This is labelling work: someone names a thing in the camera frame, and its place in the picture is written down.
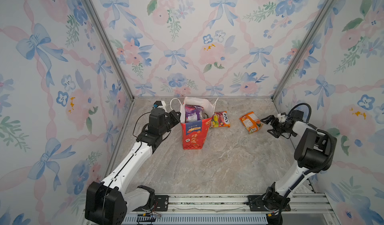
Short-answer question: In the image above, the orange snack bag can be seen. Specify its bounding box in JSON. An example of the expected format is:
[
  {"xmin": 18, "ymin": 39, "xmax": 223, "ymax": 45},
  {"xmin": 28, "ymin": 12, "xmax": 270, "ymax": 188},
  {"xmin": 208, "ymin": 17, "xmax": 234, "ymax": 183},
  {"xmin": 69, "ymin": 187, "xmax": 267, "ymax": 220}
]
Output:
[{"xmin": 240, "ymin": 111, "xmax": 263, "ymax": 134}]

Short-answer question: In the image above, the purple Fox's candy bag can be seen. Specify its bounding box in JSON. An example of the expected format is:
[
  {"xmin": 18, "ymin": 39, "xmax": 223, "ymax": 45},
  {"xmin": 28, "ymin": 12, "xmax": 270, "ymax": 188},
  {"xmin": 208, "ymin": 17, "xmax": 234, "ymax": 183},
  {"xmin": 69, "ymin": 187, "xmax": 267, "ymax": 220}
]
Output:
[{"xmin": 185, "ymin": 105, "xmax": 206, "ymax": 123}]

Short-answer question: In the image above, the red pink paper bag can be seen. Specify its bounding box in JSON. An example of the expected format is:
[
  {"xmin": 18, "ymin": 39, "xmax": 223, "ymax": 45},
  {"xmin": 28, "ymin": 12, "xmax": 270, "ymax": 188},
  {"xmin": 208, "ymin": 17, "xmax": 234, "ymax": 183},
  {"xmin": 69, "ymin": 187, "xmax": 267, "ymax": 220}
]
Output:
[{"xmin": 170, "ymin": 96, "xmax": 219, "ymax": 150}]

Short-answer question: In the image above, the pink yellow Fox's candy bag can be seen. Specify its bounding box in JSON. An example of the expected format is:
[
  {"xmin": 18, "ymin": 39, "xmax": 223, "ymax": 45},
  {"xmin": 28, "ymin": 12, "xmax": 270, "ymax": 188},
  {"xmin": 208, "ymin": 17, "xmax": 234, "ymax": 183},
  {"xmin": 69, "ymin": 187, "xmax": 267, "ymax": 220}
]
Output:
[{"xmin": 211, "ymin": 111, "xmax": 231, "ymax": 128}]

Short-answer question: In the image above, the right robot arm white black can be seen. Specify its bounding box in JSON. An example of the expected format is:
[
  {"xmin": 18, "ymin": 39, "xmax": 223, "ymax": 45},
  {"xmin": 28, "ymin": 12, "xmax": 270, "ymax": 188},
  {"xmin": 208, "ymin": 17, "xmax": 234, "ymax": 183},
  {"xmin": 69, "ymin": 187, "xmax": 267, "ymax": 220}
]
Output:
[{"xmin": 249, "ymin": 108, "xmax": 337, "ymax": 212}]

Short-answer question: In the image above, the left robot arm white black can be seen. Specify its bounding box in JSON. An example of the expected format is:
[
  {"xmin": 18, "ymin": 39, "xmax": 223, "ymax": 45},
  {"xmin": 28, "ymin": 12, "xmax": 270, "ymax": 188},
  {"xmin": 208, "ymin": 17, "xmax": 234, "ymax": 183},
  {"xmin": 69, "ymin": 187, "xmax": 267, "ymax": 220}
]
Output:
[{"xmin": 85, "ymin": 107, "xmax": 181, "ymax": 225}]

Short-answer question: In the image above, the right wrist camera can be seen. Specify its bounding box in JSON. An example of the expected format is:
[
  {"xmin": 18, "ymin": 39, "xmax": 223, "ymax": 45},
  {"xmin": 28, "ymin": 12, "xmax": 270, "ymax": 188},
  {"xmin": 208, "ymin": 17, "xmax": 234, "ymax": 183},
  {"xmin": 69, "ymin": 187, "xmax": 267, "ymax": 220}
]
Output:
[{"xmin": 277, "ymin": 112, "xmax": 289, "ymax": 123}]

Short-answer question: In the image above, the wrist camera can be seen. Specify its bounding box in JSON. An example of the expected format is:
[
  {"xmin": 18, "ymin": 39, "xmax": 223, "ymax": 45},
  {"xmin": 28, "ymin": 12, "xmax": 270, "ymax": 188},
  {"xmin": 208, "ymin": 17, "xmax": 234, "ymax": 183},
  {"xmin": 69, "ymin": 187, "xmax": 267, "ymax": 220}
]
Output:
[
  {"xmin": 153, "ymin": 100, "xmax": 167, "ymax": 111},
  {"xmin": 277, "ymin": 112, "xmax": 289, "ymax": 123}
]

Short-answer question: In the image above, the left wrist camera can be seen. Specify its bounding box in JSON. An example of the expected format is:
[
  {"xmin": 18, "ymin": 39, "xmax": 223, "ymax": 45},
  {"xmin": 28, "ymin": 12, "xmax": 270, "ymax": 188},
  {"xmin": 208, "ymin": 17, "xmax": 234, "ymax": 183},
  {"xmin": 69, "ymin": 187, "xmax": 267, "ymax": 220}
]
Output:
[{"xmin": 153, "ymin": 100, "xmax": 167, "ymax": 111}]

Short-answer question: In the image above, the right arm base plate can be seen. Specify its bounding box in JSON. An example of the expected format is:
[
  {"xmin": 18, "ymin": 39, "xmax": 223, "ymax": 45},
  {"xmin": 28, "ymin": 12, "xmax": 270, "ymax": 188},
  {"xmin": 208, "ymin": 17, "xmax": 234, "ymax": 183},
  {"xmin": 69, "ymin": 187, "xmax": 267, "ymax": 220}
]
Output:
[{"xmin": 246, "ymin": 194, "xmax": 291, "ymax": 212}]

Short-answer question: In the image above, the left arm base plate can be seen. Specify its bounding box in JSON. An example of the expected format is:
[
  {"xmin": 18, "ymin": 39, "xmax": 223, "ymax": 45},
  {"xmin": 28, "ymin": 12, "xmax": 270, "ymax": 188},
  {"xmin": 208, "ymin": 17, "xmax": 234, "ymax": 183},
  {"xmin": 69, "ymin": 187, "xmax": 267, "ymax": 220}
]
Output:
[{"xmin": 134, "ymin": 195, "xmax": 170, "ymax": 212}]

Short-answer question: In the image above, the aluminium mounting rail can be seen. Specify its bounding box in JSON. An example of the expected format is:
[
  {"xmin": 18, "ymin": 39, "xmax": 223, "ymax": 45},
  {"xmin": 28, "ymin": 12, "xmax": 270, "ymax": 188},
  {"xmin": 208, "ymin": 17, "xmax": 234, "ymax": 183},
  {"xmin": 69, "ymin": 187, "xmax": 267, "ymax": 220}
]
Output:
[{"xmin": 80, "ymin": 192, "xmax": 340, "ymax": 225}]

